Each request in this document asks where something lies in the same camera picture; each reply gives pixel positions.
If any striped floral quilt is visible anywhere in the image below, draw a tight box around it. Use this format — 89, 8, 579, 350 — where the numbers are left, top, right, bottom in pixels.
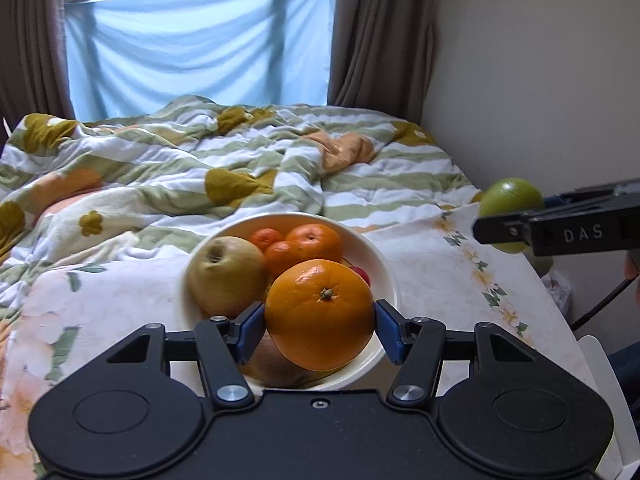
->
0, 95, 483, 306

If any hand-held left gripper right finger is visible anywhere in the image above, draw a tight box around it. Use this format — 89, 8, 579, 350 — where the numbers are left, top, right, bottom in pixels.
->
375, 299, 538, 407

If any green apple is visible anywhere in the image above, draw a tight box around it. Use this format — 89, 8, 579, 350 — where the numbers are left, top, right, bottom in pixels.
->
479, 177, 547, 255

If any person's right hand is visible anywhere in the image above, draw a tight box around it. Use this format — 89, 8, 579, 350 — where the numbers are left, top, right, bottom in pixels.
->
624, 251, 640, 307

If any person's blue jeans leg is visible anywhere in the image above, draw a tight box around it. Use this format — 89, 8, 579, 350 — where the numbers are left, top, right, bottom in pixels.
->
605, 345, 640, 411

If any round mandarin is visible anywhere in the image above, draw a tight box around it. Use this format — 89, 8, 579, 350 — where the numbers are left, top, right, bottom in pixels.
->
264, 241, 303, 278

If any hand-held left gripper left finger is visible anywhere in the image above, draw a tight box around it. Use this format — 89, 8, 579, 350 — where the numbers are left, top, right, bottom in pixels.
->
106, 301, 266, 408

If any large orange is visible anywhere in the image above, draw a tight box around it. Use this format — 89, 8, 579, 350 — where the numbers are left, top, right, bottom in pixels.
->
265, 259, 376, 372

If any brown curtain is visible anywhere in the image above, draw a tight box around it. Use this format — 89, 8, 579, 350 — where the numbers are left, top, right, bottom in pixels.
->
327, 0, 441, 123
0, 0, 76, 121

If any yellow asian pear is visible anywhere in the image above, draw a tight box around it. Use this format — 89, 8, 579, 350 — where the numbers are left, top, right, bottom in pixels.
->
187, 236, 269, 317

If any cream ceramic bowl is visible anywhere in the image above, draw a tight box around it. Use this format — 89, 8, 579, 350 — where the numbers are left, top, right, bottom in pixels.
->
177, 212, 398, 391

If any floral tablecloth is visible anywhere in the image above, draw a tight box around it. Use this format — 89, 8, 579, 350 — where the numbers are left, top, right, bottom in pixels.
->
0, 205, 596, 480

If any white plastic bag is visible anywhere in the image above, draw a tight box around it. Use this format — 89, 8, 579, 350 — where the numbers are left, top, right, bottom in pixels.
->
542, 270, 572, 318

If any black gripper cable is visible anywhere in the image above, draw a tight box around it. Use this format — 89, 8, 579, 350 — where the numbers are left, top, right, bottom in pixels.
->
571, 276, 630, 332

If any small mandarin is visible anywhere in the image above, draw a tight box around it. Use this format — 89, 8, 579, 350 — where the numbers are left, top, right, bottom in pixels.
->
250, 228, 285, 253

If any light blue cloth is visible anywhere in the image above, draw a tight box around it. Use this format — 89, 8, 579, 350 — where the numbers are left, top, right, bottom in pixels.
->
64, 0, 337, 123

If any medium orange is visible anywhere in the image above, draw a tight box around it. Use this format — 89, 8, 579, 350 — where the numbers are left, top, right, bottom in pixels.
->
285, 223, 344, 266

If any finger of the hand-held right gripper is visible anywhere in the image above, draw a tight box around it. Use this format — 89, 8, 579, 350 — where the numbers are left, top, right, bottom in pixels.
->
472, 208, 538, 247
544, 178, 640, 211

